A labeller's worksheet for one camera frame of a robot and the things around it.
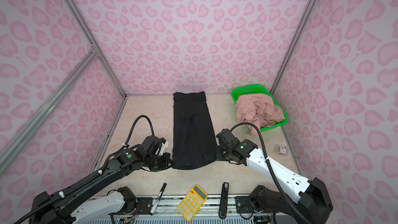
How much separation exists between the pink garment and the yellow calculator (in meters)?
0.41

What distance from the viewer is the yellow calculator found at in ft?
2.36

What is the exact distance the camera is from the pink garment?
89cm
